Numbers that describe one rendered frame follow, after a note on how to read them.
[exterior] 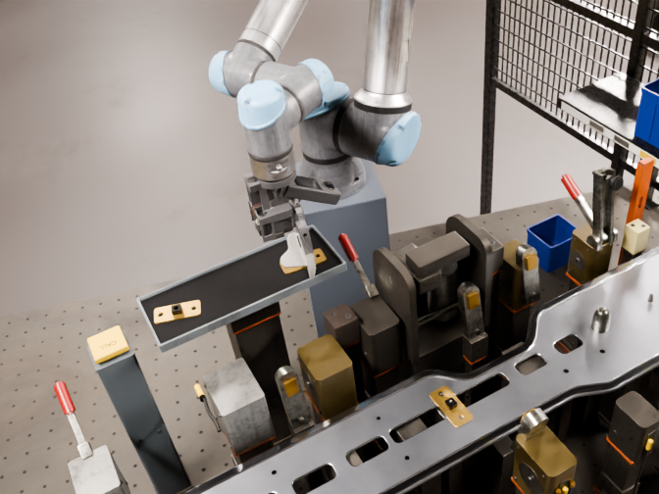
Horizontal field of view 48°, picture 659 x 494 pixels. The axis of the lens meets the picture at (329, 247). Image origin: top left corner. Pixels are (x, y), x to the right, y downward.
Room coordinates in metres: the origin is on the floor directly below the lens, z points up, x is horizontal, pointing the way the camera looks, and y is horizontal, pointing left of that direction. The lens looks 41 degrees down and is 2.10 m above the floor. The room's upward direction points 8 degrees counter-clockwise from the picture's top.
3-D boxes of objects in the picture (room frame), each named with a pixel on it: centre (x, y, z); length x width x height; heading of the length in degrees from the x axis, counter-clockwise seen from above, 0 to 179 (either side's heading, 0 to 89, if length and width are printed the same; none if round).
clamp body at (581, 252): (1.13, -0.53, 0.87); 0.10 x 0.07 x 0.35; 22
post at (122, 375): (0.91, 0.41, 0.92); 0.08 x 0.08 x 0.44; 22
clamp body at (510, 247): (1.09, -0.36, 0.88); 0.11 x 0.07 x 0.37; 22
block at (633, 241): (1.11, -0.63, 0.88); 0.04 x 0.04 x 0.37; 22
